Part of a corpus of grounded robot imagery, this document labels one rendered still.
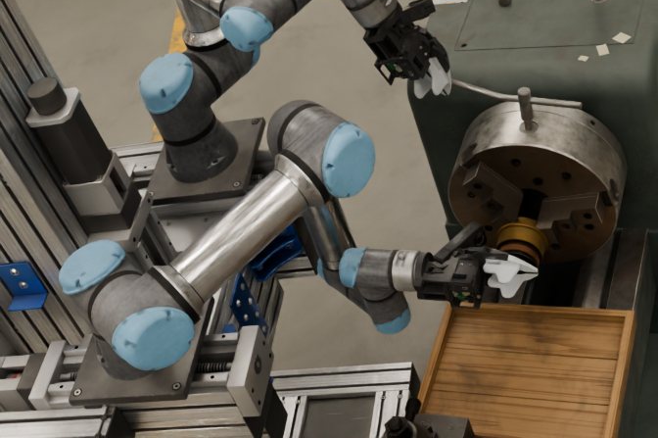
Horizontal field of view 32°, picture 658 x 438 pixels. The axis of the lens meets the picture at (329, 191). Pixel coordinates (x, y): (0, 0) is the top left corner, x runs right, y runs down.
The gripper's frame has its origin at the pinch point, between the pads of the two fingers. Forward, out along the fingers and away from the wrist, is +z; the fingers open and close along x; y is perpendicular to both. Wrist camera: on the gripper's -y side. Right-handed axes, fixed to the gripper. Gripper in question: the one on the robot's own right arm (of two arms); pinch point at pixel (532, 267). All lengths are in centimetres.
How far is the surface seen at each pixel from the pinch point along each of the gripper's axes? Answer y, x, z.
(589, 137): -22.3, 10.6, 7.7
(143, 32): -220, -109, -245
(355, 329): -65, -108, -89
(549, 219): -9.4, 2.5, 1.7
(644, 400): -12, -54, 11
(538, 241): -4.8, 1.8, 0.4
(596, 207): -12.0, 3.5, 9.7
